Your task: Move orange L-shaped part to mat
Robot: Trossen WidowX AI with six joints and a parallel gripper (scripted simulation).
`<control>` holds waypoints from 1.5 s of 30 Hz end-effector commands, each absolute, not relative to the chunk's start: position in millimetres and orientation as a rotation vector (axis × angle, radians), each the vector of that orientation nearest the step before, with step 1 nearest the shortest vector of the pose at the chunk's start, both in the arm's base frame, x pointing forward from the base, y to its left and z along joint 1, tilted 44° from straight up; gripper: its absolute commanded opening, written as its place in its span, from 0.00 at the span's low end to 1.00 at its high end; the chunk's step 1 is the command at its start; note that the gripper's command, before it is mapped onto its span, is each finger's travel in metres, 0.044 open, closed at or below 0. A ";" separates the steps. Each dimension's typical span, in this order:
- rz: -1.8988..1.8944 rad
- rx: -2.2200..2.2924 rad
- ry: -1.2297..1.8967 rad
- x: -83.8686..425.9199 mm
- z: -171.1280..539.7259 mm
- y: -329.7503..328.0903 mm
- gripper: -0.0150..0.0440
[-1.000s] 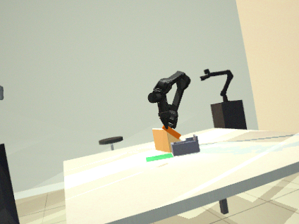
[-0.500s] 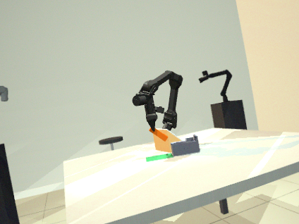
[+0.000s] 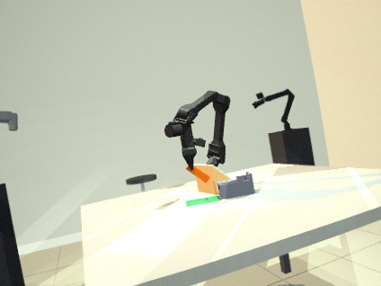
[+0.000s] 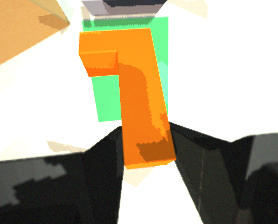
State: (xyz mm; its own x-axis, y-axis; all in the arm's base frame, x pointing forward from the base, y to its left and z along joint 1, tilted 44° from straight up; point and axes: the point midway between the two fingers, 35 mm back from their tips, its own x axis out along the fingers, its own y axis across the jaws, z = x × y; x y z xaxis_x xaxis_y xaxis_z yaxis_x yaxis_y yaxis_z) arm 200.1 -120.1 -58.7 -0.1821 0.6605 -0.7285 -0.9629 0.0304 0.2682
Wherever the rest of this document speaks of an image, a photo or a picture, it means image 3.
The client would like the orange l-shaped part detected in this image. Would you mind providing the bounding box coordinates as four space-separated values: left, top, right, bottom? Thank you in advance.
186 166 210 183

